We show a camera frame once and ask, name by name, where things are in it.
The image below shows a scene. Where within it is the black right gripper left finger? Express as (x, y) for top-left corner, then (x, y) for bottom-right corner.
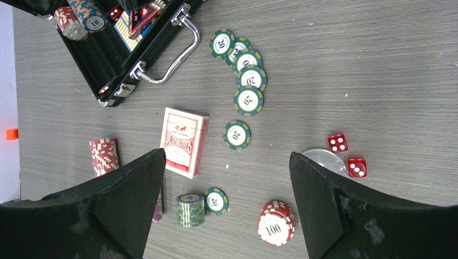
(1, 148), (166, 258)

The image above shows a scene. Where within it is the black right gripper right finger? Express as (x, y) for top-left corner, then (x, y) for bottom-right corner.
(289, 152), (457, 258)

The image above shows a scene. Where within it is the black poker set case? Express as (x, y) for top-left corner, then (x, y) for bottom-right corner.
(9, 1), (201, 107)

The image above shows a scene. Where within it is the purple white chip roll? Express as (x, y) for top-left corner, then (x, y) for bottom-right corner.
(152, 190), (163, 223)

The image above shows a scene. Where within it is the red die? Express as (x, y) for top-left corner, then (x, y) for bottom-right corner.
(327, 134), (348, 153)
(347, 158), (367, 178)

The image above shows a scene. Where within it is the red white chip roll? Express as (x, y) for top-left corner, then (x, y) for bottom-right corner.
(89, 138), (120, 177)

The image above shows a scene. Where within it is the red 100 chip stack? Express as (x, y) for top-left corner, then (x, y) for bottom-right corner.
(257, 200), (295, 247)

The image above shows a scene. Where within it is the clear dealer button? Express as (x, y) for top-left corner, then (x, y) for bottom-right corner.
(302, 148), (348, 178)

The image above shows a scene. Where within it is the green chip stack lying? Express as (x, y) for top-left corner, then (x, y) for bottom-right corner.
(176, 193), (206, 228)

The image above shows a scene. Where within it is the green 20 chip beside stack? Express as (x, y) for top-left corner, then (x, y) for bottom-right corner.
(204, 187), (228, 215)

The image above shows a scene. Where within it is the red playing card box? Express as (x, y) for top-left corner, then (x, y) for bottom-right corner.
(160, 107), (209, 179)

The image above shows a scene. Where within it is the green 20 chip lone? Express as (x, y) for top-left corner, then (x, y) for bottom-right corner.
(223, 120), (251, 151)

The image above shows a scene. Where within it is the red chip row in case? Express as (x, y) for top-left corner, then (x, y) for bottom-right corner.
(53, 6), (89, 41)

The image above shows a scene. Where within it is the blue-orange chip row in case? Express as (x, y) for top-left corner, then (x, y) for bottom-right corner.
(67, 0), (107, 33)

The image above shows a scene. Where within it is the orange clip on rail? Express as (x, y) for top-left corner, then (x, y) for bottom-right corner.
(5, 128), (19, 141)

